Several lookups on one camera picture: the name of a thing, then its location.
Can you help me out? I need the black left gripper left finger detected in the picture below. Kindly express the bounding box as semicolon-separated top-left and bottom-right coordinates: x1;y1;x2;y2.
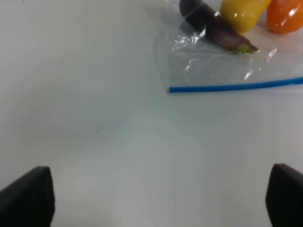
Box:
0;166;55;227

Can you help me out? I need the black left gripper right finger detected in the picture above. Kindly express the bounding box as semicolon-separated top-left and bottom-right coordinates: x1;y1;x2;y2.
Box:
265;164;303;227

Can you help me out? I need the clear zip bag blue seal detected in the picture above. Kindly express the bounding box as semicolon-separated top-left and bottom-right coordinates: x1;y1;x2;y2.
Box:
154;0;303;93

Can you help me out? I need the orange toy fruit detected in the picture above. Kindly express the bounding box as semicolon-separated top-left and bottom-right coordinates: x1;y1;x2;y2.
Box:
267;0;303;34

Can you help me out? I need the yellow toy fruit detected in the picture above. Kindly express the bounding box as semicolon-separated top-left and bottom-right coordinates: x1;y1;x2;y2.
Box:
220;0;271;34

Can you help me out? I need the purple toy eggplant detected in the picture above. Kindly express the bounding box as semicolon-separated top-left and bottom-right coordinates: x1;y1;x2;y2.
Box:
179;0;259;54

